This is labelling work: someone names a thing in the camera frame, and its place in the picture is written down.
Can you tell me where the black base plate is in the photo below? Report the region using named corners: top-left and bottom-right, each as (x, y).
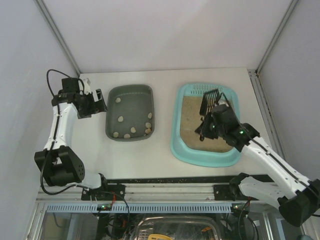
top-left (213, 184), bottom-right (237, 201)
top-left (80, 184), bottom-right (126, 202)

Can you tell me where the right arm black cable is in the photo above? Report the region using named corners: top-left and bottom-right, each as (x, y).
top-left (218, 92), bottom-right (233, 108)

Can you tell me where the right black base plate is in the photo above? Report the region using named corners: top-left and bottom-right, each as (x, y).
top-left (213, 184), bottom-right (237, 201)

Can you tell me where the aluminium front rail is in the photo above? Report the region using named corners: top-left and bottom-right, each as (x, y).
top-left (36, 183), bottom-right (222, 203)

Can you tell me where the black litter scoop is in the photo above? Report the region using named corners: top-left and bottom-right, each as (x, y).
top-left (199, 88), bottom-right (221, 117)

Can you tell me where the blue slotted cable duct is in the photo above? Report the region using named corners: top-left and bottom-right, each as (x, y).
top-left (46, 202), bottom-right (232, 214)

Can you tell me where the beige cat litter sand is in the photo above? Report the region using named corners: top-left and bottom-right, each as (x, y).
top-left (180, 96), bottom-right (232, 153)

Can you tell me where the dark grey plastic bin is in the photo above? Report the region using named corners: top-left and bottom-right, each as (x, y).
top-left (105, 84), bottom-right (155, 142)

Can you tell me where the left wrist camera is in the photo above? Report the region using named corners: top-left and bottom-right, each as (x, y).
top-left (61, 77), bottom-right (80, 94)

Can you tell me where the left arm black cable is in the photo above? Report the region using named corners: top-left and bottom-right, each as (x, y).
top-left (46, 69), bottom-right (85, 97)

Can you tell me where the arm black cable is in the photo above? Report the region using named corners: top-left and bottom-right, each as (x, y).
top-left (46, 69), bottom-right (85, 97)
top-left (218, 92), bottom-right (233, 108)

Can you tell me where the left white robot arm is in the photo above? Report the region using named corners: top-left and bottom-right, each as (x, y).
top-left (34, 89), bottom-right (107, 195)

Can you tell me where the teal cat litter box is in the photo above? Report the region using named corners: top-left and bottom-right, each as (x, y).
top-left (170, 83), bottom-right (241, 168)

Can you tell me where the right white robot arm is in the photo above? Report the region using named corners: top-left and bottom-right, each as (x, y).
top-left (195, 105), bottom-right (320, 227)

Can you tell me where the clear plastic tub below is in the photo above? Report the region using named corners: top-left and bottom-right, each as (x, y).
top-left (125, 215), bottom-right (223, 240)

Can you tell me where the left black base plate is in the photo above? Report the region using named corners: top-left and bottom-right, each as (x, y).
top-left (80, 184), bottom-right (126, 202)

